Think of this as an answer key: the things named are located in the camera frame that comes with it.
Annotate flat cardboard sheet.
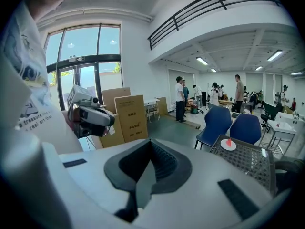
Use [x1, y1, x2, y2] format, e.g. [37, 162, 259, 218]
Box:
[157, 96, 168, 117]

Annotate person's white printed t-shirt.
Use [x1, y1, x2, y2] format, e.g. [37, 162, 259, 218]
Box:
[0, 0, 84, 157]

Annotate dark office chair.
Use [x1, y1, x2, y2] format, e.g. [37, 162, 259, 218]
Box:
[261, 101, 284, 133]

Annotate green bag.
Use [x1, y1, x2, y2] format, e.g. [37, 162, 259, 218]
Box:
[190, 105, 204, 115]

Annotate white folding table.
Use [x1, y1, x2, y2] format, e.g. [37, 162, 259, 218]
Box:
[145, 103, 160, 123]

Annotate white round plate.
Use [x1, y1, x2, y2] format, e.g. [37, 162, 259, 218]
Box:
[220, 139, 237, 151]

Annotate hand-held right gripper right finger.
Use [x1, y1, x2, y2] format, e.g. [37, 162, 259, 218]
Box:
[139, 138, 290, 229]

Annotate black framed glass door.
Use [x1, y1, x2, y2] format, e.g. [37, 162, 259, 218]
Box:
[44, 24, 123, 112]

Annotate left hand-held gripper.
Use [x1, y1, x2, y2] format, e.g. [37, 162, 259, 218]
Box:
[67, 84, 116, 139]

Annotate white table with red sticker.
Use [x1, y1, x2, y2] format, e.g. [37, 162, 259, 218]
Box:
[266, 119, 298, 150]

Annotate blue chair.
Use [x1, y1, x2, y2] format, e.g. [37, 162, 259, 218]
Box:
[230, 113, 262, 145]
[195, 105, 233, 150]

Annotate white counter table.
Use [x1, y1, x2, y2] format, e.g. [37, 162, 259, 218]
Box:
[274, 112, 305, 128]

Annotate printed cardboard box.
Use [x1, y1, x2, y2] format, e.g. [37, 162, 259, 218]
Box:
[114, 94, 149, 143]

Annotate black balcony railing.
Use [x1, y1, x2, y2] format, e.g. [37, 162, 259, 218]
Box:
[147, 0, 284, 51]

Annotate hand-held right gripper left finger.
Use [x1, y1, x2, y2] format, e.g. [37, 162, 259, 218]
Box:
[58, 138, 151, 229]

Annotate plain cardboard box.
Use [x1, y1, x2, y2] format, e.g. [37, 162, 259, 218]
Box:
[99, 87, 132, 149]

